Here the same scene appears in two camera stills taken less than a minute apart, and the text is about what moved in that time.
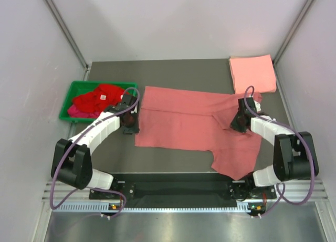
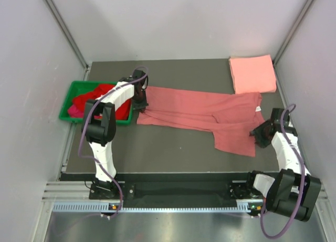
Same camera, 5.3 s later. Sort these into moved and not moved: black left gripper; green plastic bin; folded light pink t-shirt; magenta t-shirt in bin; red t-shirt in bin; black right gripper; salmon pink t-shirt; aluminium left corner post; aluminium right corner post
Moved: black left gripper; black right gripper; salmon pink t-shirt
Not moved: aluminium right corner post; green plastic bin; magenta t-shirt in bin; folded light pink t-shirt; red t-shirt in bin; aluminium left corner post
